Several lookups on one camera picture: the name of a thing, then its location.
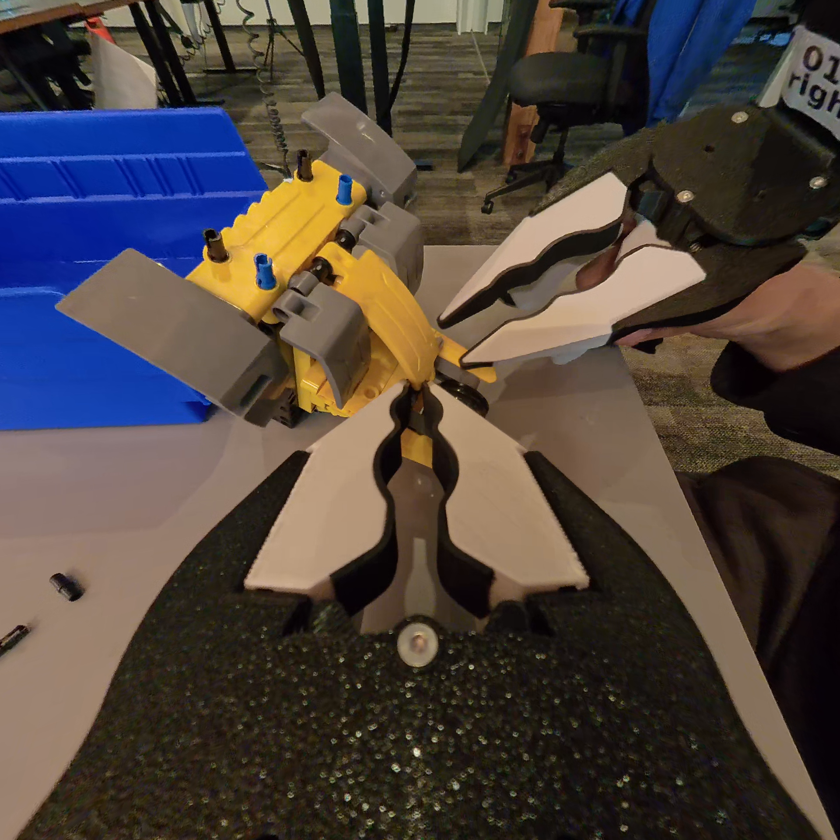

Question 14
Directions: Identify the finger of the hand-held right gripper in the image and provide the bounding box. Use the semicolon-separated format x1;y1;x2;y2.
459;244;707;370
436;171;631;330

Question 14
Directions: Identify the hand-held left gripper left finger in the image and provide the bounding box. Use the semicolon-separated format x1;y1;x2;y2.
243;382;411;618

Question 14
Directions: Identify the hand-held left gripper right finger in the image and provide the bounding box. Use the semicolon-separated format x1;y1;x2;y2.
421;382;591;619

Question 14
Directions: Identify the yellow brick vehicle model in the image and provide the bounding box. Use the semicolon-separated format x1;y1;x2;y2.
56;92;500;470

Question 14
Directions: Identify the person's right forearm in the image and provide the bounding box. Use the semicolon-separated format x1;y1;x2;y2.
710;341;840;455

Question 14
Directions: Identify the person's right hand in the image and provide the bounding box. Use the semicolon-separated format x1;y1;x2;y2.
576;220;840;373

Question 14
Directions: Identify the blue jacket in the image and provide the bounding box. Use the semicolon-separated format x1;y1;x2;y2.
617;0;756;126

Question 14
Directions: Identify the black padded office chair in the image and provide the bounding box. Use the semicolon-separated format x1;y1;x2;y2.
482;0;647;214

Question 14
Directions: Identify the black desk leg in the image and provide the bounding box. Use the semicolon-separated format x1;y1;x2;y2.
328;0;395;135

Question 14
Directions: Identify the blue plastic bin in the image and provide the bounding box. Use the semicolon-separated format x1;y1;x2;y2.
0;108;270;432

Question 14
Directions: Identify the coiled black cable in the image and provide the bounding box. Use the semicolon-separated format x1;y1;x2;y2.
239;0;293;179

